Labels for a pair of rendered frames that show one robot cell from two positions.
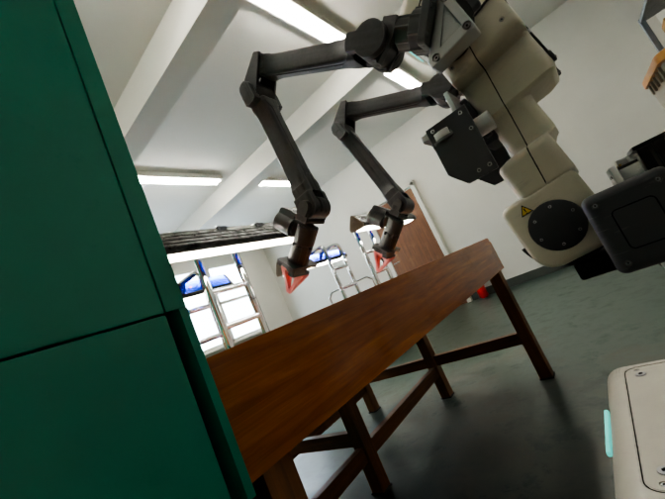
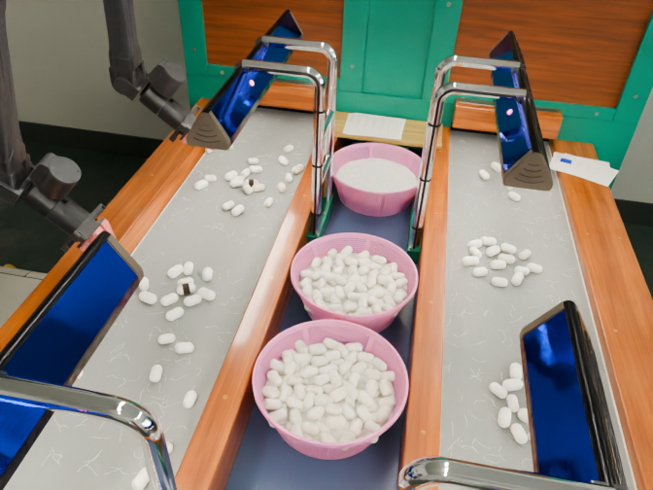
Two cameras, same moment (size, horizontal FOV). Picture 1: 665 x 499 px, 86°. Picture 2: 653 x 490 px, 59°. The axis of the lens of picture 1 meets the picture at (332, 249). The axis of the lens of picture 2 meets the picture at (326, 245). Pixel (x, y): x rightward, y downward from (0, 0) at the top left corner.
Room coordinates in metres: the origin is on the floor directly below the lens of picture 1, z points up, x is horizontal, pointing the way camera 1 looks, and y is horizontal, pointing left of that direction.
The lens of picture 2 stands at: (2.25, -0.15, 1.55)
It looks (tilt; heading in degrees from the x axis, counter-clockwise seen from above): 38 degrees down; 153
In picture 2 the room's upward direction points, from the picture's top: 3 degrees clockwise
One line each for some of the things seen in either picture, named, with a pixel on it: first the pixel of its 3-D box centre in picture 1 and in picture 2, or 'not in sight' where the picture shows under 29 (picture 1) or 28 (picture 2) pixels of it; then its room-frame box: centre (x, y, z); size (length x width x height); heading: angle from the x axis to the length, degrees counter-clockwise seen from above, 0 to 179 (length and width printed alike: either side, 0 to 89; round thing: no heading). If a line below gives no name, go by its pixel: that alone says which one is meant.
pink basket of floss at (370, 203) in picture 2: not in sight; (376, 181); (1.11, 0.57, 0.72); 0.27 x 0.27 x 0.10
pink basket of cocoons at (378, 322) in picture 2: not in sight; (353, 287); (1.47, 0.31, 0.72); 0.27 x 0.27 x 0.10
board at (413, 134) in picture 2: not in sight; (386, 129); (0.93, 0.70, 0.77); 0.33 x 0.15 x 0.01; 54
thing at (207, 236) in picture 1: (241, 236); (255, 66); (1.08, 0.24, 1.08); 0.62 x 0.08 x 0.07; 144
